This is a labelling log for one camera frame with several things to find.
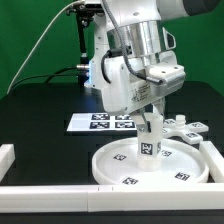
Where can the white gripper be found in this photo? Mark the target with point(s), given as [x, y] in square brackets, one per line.
[124, 93]

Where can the white round table top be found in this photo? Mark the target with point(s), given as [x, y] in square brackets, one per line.
[120, 162]

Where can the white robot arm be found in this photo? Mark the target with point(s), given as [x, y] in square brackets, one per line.
[133, 29]

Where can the white cross-shaped table base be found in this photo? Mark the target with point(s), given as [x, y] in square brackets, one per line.
[190, 133]

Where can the white marker sheet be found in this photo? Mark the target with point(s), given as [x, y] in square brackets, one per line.
[83, 122]

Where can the white right fence block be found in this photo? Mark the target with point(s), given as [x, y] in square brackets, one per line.
[214, 160]

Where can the white fence block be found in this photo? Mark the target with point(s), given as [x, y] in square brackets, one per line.
[7, 157]
[214, 160]

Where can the white front fence bar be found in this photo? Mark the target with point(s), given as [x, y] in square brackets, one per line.
[97, 198]

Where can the white left fence block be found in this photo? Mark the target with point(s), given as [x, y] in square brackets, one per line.
[7, 157]

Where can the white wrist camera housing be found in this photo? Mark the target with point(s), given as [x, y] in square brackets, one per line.
[166, 76]

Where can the black camera stand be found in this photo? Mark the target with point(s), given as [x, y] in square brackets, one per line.
[83, 20]

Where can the grey camera on stand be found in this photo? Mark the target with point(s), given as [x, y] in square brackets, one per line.
[93, 5]

